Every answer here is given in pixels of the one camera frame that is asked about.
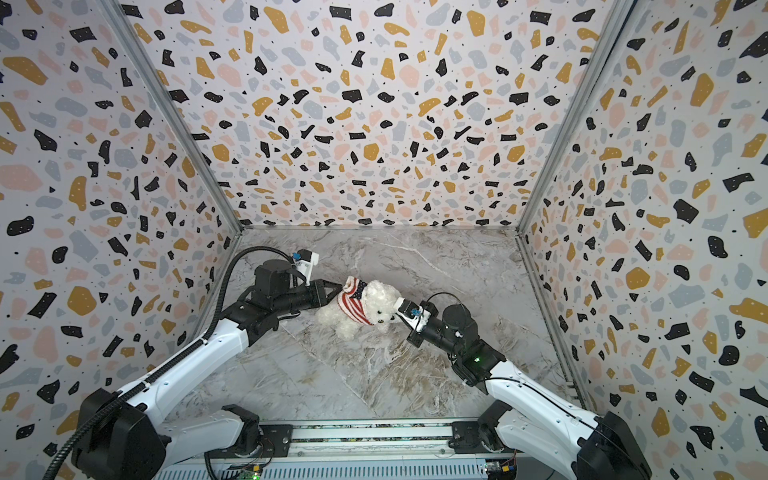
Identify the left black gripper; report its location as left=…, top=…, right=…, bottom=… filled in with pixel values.
left=278, top=278, right=347, bottom=317

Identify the red white striped knit sweater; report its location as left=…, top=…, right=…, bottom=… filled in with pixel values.
left=336, top=276, right=371, bottom=325

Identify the white plush teddy bear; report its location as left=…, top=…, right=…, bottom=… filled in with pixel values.
left=316, top=280, right=401, bottom=341

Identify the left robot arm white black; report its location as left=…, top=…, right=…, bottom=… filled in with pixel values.
left=57, top=253, right=343, bottom=479

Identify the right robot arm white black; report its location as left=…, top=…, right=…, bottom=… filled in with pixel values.
left=395, top=298, right=652, bottom=479

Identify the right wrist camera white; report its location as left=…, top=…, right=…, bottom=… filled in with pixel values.
left=395, top=298, right=432, bottom=332

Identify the right thin black cable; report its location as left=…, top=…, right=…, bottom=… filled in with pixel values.
left=422, top=291, right=466, bottom=313

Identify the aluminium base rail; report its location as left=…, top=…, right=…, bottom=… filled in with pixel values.
left=137, top=418, right=541, bottom=460

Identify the white slotted cable duct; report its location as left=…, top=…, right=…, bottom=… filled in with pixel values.
left=140, top=460, right=490, bottom=480

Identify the left black corrugated cable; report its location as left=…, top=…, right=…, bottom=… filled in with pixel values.
left=41, top=245, right=298, bottom=480

